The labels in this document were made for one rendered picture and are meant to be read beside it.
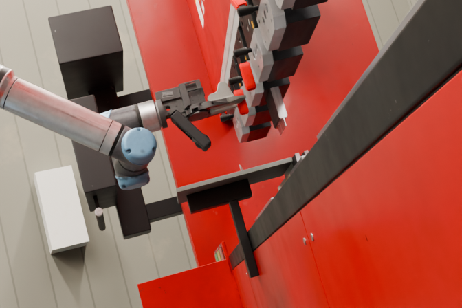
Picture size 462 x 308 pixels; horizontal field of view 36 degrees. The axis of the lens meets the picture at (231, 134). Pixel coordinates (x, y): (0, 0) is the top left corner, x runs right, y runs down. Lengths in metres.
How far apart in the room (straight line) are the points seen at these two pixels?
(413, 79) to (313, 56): 2.22
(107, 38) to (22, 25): 2.32
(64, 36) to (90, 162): 0.51
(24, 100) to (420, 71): 1.21
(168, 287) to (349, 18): 1.73
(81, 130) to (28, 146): 3.27
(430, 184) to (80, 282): 4.26
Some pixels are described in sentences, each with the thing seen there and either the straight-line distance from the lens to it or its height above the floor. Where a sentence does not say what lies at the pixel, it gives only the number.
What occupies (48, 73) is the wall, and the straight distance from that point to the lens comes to 4.99.
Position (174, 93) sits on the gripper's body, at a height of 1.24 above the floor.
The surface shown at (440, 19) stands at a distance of 0.40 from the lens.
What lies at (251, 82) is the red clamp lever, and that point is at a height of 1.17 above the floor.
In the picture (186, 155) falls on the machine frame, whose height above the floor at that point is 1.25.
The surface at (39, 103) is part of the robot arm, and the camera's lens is 1.57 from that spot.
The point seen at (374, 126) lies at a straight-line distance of 0.55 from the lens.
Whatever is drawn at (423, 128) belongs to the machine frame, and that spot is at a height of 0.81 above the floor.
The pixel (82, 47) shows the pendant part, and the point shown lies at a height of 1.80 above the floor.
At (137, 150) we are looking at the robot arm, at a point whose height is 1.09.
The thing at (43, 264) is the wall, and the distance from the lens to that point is 4.68.
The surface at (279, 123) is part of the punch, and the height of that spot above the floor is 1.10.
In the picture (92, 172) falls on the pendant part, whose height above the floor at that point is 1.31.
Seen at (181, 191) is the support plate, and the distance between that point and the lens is 1.56.
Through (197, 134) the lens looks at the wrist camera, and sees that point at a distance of 1.70.
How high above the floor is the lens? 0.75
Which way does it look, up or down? 12 degrees up
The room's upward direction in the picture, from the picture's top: 16 degrees counter-clockwise
